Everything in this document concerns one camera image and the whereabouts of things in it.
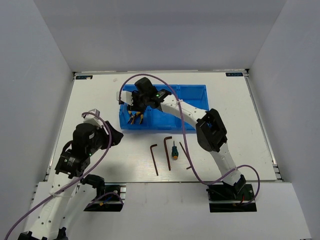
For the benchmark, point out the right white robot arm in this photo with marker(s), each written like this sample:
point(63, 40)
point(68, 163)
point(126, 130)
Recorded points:
point(211, 132)

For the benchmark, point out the blue three-compartment plastic bin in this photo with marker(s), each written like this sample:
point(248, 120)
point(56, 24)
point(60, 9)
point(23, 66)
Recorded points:
point(155, 120)

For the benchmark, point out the right thin hex key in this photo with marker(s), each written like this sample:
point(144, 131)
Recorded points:
point(185, 153)

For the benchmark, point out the yellow-handled needle-nose pliers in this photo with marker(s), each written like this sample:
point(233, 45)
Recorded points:
point(139, 116)

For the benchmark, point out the orange-handled small pliers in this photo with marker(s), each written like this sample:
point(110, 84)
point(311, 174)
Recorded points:
point(132, 117)

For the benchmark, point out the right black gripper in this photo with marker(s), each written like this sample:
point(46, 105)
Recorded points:
point(134, 107)

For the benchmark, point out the left corner logo sticker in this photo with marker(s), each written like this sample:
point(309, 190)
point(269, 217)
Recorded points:
point(84, 77)

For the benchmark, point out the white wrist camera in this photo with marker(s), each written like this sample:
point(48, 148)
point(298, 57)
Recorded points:
point(125, 97)
point(96, 117)

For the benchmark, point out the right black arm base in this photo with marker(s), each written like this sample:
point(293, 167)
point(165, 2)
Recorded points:
point(222, 200)

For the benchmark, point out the middle large hex key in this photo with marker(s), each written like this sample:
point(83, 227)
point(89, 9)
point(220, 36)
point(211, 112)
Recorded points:
point(166, 151)

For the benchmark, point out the green orange-tipped screwdriver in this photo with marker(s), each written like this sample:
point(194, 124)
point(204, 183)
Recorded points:
point(174, 151)

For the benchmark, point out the left dark hex key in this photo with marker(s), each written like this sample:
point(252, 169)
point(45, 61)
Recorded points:
point(153, 158)

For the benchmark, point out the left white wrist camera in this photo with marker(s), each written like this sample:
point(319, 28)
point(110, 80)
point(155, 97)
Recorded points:
point(96, 117)

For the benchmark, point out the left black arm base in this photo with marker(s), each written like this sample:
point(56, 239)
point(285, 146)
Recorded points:
point(110, 198)

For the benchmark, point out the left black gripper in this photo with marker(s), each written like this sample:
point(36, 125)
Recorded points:
point(116, 134)

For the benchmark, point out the right corner logo sticker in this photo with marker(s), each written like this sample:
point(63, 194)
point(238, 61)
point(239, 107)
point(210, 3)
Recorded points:
point(234, 74)

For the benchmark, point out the corner logo sticker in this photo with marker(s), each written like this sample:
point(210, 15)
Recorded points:
point(234, 74)
point(84, 77)

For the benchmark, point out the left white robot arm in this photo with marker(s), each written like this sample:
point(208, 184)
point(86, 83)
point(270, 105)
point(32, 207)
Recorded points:
point(73, 188)

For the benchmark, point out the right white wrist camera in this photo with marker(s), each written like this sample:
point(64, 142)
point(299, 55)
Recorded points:
point(125, 97)

